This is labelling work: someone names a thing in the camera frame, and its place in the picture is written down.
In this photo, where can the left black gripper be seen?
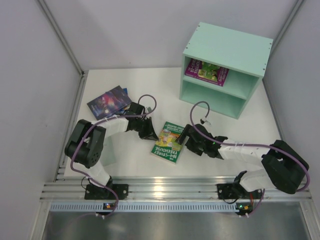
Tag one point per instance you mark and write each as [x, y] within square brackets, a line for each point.
[144, 127]

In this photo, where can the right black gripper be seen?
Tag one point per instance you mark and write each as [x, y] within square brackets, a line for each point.
[189, 137]

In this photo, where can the green 104-storey treehouse book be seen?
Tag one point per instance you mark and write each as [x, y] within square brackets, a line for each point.
[166, 147]

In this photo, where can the dark galaxy cover book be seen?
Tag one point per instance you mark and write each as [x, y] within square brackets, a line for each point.
[107, 104]

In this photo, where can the purple 117-storey treehouse book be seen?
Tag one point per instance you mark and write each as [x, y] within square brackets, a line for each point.
[207, 72]

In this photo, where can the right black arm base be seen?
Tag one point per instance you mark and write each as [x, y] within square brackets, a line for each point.
[230, 191]

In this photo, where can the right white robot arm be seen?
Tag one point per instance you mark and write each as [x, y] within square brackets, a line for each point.
[278, 166]

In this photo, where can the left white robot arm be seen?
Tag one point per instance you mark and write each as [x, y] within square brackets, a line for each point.
[86, 145]

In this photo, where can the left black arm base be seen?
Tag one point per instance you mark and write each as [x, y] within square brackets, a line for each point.
[93, 192]

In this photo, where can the blue treehouse book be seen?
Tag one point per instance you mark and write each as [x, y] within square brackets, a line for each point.
[126, 100]

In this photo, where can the pale green booklet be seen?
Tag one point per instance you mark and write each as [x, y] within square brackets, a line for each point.
[108, 156]

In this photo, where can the mint green wooden shelf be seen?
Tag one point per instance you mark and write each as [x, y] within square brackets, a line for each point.
[245, 55]

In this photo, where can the aluminium mounting rail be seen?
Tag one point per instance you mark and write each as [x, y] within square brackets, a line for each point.
[152, 179]

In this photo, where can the perforated cable duct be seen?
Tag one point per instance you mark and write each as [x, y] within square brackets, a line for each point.
[148, 207]

